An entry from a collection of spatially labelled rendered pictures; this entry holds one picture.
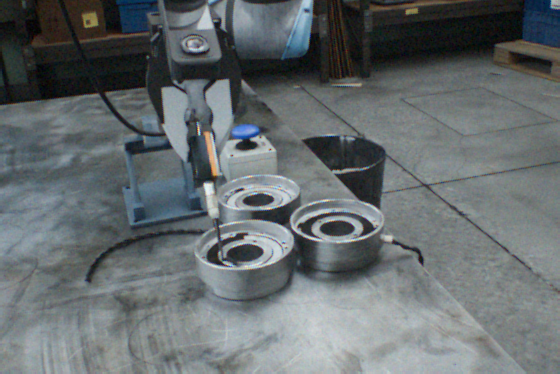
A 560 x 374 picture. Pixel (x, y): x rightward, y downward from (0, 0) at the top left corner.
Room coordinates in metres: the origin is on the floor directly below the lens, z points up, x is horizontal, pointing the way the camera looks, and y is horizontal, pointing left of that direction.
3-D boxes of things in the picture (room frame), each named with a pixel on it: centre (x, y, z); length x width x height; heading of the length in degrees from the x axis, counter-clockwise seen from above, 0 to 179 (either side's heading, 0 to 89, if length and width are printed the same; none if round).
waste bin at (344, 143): (1.91, -0.17, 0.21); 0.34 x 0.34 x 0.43
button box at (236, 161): (0.89, 0.05, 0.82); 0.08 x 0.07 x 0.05; 15
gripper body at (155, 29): (0.68, 0.09, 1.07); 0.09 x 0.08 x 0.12; 14
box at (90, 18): (4.12, 1.22, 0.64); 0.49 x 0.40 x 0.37; 110
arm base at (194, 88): (1.21, 0.13, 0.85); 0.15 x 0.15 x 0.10
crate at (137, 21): (4.28, 0.71, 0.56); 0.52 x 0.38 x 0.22; 102
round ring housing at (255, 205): (0.73, 0.03, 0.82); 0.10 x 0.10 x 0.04
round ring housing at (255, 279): (0.60, 0.04, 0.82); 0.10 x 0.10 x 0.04
